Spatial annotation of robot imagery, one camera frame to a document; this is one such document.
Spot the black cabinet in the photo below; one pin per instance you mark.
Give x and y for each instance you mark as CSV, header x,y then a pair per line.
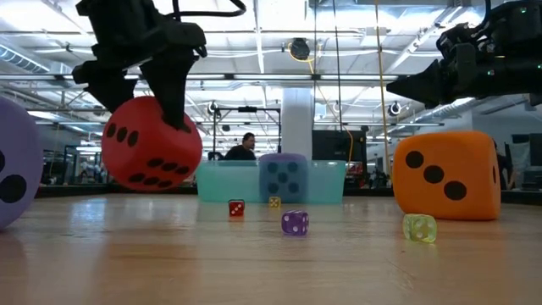
x,y
334,146

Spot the teal translucent plastic bin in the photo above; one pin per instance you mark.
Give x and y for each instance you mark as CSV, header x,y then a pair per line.
x,y
224,182

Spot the distant black frame rig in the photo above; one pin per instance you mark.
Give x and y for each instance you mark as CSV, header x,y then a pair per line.
x,y
247,109

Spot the white square pillar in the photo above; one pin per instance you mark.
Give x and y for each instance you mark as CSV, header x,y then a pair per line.
x,y
296,123

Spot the person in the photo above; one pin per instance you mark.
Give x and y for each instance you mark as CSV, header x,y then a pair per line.
x,y
241,153

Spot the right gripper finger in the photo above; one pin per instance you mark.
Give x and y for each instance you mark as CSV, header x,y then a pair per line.
x,y
423,84

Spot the purple foam die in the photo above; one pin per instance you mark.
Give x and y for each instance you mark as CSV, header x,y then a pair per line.
x,y
21,148
283,194

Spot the red foam die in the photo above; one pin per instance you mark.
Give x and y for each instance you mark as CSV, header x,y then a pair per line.
x,y
139,140

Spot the orange foam die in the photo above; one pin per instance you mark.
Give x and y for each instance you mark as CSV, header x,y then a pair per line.
x,y
466,186

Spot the small red die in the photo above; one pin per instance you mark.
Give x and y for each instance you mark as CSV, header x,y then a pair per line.
x,y
236,208

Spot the small yellow-green die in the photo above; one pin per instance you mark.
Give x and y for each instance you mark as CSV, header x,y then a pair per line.
x,y
419,229

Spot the small yellow die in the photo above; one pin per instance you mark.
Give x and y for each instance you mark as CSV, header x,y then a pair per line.
x,y
274,202

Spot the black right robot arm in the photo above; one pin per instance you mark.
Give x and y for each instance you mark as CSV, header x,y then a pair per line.
x,y
521,51

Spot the small purple die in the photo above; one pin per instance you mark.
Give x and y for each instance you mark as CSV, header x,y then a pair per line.
x,y
295,223

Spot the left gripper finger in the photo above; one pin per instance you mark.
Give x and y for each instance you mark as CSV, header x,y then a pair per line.
x,y
169,93
110,93

